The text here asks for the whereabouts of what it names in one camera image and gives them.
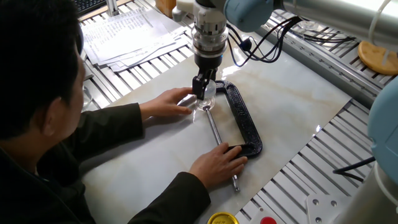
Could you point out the round wooden stand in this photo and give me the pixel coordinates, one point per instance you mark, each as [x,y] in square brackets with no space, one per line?
[376,59]

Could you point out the black computer keyboard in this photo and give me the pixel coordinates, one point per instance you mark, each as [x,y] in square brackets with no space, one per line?
[88,4]

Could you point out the aluminium profile rail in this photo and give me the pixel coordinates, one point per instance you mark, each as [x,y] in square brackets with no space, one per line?
[311,59]

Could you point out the person with black hair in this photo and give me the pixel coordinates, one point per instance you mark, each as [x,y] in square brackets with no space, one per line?
[34,77]

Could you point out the wooden block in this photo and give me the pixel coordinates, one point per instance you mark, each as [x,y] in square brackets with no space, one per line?
[164,7]

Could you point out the metal post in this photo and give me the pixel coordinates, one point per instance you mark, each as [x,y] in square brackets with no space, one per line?
[112,7]

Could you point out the stack of printed papers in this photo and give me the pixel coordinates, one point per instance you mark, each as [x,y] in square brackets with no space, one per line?
[130,37]

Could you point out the person's right hand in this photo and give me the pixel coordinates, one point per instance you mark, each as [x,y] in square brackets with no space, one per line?
[216,166]

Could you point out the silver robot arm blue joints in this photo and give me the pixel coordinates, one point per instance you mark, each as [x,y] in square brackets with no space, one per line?
[326,15]

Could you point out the white box with red button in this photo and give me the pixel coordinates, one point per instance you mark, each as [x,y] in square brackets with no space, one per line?
[267,220]

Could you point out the yellow metal lid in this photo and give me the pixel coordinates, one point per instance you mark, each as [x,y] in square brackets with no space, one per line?
[222,218]

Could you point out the person's left hand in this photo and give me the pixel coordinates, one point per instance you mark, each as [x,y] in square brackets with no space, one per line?
[164,104]

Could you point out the right forearm dark sleeve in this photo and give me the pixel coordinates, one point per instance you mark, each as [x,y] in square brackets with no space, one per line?
[174,202]

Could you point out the clear glass cup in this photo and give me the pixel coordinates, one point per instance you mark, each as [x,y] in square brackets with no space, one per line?
[308,25]

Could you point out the marble pattern tile board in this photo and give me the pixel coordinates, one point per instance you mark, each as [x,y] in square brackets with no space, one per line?
[280,102]

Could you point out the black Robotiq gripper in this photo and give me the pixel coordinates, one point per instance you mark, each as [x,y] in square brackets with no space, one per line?
[207,62]

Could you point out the black metal C-clamp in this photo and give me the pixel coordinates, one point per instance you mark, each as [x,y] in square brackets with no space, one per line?
[243,119]

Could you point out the white perforated plate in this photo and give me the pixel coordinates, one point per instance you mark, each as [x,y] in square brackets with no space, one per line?
[323,211]

